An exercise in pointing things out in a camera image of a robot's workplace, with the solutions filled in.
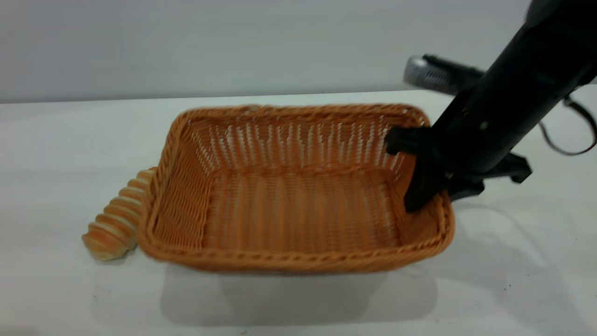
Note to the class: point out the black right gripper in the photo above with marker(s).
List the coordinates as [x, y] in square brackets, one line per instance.
[485, 130]

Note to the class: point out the yellow woven wicker basket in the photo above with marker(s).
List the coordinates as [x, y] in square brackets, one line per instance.
[280, 210]

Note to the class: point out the ridged long bread roll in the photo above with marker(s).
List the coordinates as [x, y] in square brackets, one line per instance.
[112, 228]

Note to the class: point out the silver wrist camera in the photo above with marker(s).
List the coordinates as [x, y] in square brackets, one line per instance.
[429, 74]

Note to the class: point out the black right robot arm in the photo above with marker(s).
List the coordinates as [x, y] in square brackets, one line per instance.
[550, 42]

